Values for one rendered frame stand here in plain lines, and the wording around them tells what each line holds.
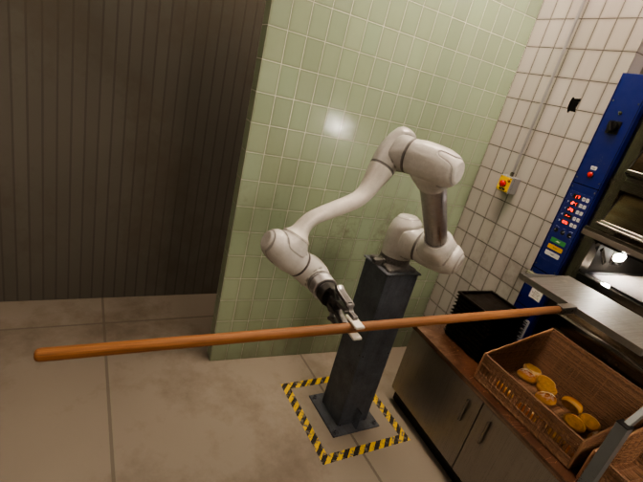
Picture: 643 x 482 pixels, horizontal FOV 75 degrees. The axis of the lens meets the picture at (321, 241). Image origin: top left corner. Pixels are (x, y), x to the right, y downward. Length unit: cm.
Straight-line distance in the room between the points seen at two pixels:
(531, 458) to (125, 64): 290
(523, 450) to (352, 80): 194
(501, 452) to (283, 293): 143
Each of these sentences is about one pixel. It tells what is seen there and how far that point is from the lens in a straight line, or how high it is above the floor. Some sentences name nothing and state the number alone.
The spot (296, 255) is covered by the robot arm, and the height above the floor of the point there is 124.
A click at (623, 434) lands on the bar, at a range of 187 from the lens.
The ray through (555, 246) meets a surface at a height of 125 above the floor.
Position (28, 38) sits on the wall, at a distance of 287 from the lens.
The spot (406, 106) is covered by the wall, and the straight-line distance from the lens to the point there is 256.
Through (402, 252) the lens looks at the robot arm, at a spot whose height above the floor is 111.
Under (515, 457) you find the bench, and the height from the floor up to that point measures 46.
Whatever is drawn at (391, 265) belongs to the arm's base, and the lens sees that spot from 209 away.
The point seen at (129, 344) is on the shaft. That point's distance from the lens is 108.
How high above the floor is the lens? 179
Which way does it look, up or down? 21 degrees down
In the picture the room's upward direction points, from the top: 15 degrees clockwise
